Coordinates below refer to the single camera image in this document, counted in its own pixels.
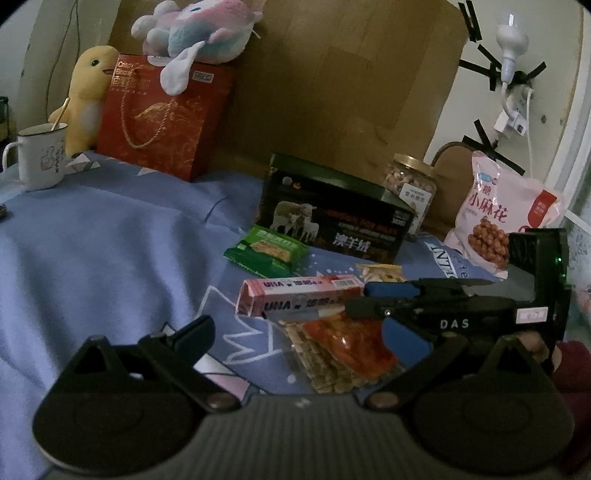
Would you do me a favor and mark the red gift bag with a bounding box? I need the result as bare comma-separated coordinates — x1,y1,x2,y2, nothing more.
97,54,234,182

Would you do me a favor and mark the clear cracker packet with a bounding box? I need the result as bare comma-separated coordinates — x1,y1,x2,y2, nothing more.
355,263,407,284
279,320,370,394

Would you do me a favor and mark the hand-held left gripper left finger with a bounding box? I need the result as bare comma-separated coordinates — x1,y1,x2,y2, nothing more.
60,315,241,414

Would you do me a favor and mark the metal spoon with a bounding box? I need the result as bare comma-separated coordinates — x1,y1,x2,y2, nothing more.
51,97,71,132

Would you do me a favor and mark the person's right hand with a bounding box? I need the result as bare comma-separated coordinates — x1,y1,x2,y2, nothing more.
519,331,561,370

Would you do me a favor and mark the wooden board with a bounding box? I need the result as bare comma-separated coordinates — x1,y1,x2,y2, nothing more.
108,0,465,185

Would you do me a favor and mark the pink candy box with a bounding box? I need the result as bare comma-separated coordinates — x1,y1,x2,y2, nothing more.
235,274,365,317

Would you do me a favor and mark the white enamel mug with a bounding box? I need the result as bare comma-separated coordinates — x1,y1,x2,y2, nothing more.
2,122,69,192

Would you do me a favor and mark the pastel plush toy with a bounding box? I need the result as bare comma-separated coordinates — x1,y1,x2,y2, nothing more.
130,0,264,95

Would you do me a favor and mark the clear nut jar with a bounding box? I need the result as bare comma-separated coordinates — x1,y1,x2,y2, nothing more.
382,154,437,241

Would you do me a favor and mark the black sheep print box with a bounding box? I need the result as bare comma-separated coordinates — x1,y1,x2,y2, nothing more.
257,153,416,265

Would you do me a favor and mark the yellow duck plush toy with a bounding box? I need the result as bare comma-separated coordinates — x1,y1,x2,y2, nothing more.
48,45,122,158

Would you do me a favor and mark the pink snack bag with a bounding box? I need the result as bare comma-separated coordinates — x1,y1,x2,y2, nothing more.
443,150,571,280

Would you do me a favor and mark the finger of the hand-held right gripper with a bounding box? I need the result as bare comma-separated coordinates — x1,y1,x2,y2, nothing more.
344,296,416,322
364,278,495,301

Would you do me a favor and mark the white cable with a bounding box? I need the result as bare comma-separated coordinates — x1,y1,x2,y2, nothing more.
524,90,539,178

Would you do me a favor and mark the black tape strip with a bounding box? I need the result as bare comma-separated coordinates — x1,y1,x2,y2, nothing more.
457,0,483,42
462,119,527,176
517,62,548,84
464,44,502,90

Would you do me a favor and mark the green biscuit packet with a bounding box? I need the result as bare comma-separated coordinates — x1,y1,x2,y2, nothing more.
224,224,309,278

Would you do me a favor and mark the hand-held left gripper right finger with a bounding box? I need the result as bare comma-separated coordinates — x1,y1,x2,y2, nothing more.
367,318,552,411

